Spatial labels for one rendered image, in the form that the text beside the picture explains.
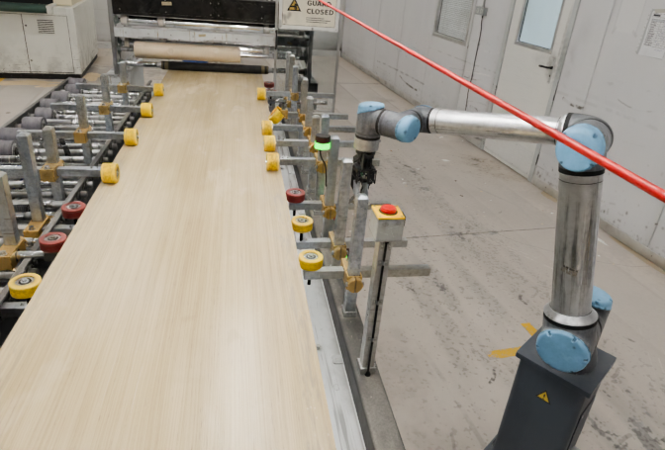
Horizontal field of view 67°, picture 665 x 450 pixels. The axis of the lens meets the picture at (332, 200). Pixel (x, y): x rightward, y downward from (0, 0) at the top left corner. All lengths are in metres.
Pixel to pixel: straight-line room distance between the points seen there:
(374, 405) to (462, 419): 1.06
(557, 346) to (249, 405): 0.94
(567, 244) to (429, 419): 1.18
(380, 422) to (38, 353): 0.85
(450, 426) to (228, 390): 1.42
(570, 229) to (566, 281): 0.16
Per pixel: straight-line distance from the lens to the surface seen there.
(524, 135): 1.67
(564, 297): 1.64
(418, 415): 2.45
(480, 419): 2.53
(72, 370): 1.33
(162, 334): 1.37
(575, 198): 1.52
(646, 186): 0.44
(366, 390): 1.52
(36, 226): 2.10
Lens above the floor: 1.77
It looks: 25 degrees down
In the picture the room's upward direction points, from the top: 5 degrees clockwise
